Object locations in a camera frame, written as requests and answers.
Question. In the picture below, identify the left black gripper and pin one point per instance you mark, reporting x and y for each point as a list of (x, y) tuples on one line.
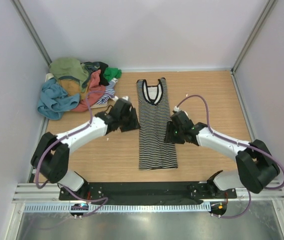
[(134, 123)]

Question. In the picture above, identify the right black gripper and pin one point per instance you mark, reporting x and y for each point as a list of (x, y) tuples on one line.
[(169, 137)]

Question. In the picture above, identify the black white striped tank top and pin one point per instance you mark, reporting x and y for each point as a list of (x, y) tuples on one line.
[(154, 114)]

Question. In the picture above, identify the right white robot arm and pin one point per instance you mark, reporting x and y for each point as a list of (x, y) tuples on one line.
[(255, 166)]

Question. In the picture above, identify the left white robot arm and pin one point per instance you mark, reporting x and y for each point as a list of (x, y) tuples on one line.
[(51, 156)]

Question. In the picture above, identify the blue white striped tank top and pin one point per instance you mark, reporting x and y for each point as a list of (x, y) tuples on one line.
[(109, 93)]

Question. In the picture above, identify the salmon pink tank top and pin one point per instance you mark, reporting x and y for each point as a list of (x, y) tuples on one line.
[(93, 94)]

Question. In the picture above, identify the bright green tank top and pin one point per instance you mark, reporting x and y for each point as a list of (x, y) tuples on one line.
[(111, 73)]

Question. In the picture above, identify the mustard yellow tank top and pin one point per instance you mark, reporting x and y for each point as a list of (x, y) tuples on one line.
[(72, 88)]

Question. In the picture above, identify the light blue tank top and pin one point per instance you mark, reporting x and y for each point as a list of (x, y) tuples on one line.
[(54, 100)]

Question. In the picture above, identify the olive green tank top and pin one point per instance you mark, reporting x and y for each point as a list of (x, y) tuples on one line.
[(68, 68)]

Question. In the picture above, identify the white tray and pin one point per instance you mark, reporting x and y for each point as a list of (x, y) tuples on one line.
[(49, 75)]

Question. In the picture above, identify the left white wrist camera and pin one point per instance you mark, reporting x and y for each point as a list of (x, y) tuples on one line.
[(125, 98)]

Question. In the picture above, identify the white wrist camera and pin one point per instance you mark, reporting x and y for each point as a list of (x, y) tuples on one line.
[(176, 109), (125, 98)]

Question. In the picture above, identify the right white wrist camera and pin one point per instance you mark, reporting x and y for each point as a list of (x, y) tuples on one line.
[(176, 109)]

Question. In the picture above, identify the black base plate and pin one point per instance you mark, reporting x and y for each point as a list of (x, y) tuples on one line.
[(154, 193)]

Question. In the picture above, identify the slotted cable duct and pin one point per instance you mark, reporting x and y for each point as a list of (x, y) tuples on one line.
[(84, 208)]

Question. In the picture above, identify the aluminium frame rail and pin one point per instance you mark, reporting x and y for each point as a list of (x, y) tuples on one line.
[(28, 192)]

